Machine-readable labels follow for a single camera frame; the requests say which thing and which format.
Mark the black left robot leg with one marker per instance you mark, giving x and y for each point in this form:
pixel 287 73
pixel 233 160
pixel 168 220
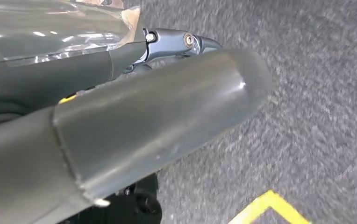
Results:
pixel 135 207

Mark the yellow floor tape square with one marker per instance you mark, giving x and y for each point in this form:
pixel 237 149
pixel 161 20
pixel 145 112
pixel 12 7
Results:
pixel 268 202

